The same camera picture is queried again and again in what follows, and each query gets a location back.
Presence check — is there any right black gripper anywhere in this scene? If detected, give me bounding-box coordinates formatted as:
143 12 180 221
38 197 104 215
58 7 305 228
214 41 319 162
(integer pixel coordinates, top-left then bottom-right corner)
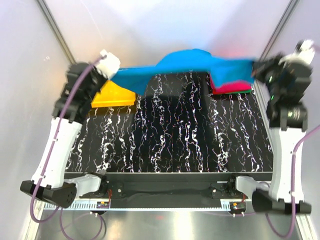
250 54 290 101

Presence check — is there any blue t shirt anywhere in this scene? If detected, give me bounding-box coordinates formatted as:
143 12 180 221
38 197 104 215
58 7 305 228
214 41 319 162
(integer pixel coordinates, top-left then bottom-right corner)
111 49 255 95

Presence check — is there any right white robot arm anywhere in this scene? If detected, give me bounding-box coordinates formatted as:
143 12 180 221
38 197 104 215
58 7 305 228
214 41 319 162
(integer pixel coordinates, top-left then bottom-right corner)
227 52 314 215

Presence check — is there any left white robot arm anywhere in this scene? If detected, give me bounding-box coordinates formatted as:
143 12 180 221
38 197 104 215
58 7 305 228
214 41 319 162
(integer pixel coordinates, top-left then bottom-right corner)
20 62 108 208

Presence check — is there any yellow plastic tray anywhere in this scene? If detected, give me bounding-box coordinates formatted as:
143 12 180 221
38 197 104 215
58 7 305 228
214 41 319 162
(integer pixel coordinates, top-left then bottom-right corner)
91 80 136 108

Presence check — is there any folded green t shirt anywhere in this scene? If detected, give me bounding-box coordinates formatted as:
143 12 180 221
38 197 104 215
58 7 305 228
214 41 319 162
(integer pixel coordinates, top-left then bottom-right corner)
231 90 252 94

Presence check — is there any folded pink t shirt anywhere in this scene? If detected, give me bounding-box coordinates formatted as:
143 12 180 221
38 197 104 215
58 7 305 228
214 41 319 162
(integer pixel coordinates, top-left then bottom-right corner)
210 75 252 95

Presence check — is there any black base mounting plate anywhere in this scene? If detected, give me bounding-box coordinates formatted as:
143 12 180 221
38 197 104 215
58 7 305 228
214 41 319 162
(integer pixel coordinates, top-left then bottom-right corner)
79 172 257 209

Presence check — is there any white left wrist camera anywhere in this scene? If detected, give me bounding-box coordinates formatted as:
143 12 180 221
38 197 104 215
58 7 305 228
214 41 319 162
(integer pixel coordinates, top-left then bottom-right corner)
95 49 121 80

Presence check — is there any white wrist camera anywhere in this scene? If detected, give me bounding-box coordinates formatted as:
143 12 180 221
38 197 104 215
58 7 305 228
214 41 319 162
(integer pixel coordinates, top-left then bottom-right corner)
283 39 316 65
95 49 121 80

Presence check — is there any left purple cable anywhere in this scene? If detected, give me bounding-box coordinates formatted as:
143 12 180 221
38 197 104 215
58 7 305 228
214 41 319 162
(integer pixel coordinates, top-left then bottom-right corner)
29 55 110 238

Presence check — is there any purple cable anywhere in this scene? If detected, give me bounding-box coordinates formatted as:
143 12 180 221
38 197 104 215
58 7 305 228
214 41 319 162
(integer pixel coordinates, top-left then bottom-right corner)
229 124 320 238
29 55 110 238

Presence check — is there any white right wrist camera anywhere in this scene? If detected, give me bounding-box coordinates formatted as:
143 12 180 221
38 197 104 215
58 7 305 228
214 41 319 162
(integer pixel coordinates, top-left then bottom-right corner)
283 39 316 65

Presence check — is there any slotted cable duct rail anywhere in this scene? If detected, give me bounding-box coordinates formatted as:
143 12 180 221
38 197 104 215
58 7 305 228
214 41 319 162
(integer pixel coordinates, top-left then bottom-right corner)
43 201 247 211

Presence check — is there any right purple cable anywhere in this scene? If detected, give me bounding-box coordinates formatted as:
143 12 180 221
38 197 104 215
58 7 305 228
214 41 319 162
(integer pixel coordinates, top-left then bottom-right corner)
229 124 320 238

